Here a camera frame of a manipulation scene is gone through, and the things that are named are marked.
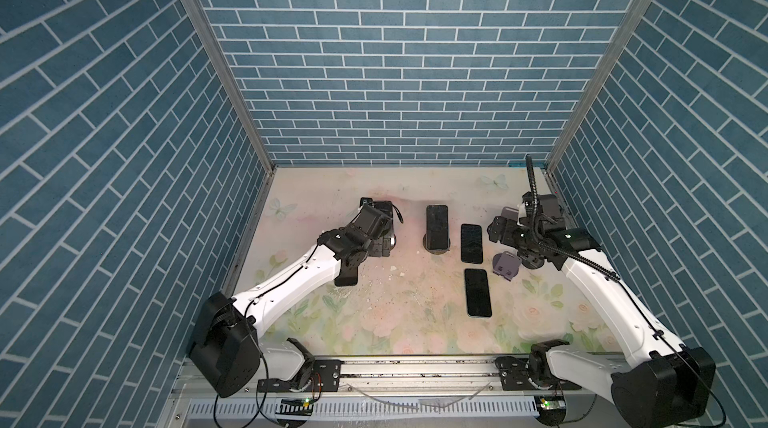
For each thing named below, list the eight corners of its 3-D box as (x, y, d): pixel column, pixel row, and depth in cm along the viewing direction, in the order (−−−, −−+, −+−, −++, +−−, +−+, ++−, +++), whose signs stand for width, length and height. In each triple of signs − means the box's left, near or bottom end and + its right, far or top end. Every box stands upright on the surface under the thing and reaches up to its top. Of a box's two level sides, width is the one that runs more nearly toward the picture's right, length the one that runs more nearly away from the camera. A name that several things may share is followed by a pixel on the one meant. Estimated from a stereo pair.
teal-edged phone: (425, 253, 98) (429, 231, 88) (424, 227, 104) (427, 204, 94) (445, 253, 98) (451, 231, 88) (442, 227, 104) (447, 204, 94)
